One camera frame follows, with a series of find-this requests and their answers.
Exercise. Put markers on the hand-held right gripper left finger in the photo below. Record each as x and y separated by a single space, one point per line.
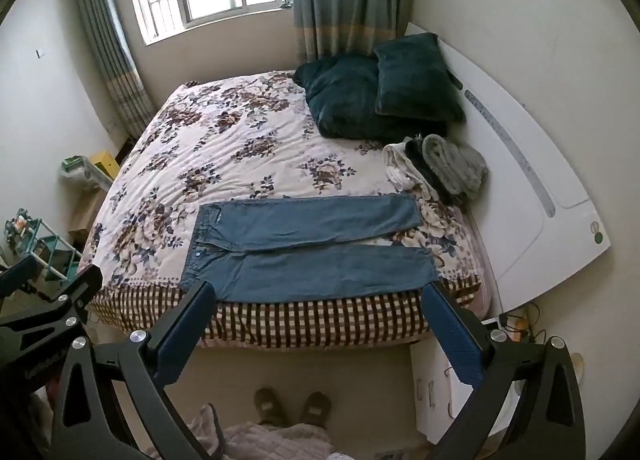
182 340

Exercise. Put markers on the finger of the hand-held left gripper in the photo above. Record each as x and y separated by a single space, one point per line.
20 276
60 299

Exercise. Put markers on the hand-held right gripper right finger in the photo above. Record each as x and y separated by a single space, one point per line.
452 335

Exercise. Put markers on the blue denim pants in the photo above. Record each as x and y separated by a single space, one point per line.
300 270

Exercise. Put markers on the white teal rack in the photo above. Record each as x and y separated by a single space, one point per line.
50 247

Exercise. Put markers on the white nightstand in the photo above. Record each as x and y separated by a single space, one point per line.
435 385

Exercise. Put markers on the cardboard box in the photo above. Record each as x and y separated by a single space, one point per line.
85 215

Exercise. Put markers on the green white plastic bag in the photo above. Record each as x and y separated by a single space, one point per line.
80 172

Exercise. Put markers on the white headboard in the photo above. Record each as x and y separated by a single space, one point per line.
510 220

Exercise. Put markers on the brown checked bed sheet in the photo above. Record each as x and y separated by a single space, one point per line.
320 320

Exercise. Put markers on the person's pink fleece clothing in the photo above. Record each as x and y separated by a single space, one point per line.
270 445

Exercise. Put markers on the yellow box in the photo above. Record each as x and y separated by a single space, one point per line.
105 164

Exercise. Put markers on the dark cloth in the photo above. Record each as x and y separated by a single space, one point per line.
416 155

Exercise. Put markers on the floral quilt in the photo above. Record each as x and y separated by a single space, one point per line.
225 139

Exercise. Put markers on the small dark green pillow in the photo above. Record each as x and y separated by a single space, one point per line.
415 79

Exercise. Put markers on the large dark green pillow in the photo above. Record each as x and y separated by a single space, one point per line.
340 94

